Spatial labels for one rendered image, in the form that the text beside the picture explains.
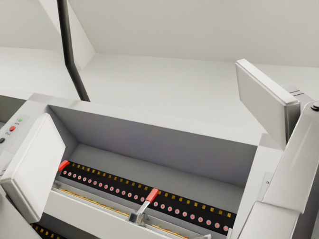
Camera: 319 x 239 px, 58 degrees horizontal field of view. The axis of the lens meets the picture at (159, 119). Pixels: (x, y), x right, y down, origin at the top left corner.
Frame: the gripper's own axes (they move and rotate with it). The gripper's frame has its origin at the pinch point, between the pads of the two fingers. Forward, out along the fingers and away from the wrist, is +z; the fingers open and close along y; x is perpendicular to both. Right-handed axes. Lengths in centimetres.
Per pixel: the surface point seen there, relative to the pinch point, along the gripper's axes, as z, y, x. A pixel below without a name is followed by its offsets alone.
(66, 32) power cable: 61, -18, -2
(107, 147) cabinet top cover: 61, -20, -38
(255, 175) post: 23.1, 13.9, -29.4
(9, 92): 76, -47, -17
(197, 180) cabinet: 43, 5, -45
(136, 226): 20.9, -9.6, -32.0
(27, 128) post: 56, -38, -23
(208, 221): 30, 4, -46
